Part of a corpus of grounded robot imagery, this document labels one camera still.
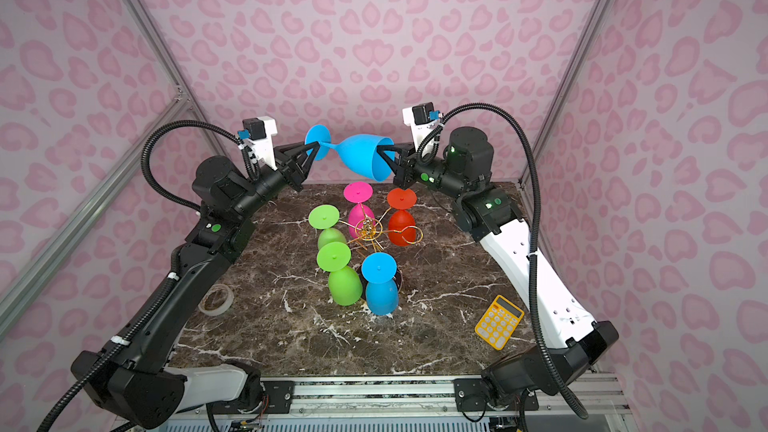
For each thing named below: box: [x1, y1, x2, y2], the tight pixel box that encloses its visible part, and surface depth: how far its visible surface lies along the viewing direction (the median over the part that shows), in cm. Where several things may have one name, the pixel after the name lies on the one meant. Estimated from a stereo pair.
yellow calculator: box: [474, 295, 525, 351], surface depth 86 cm
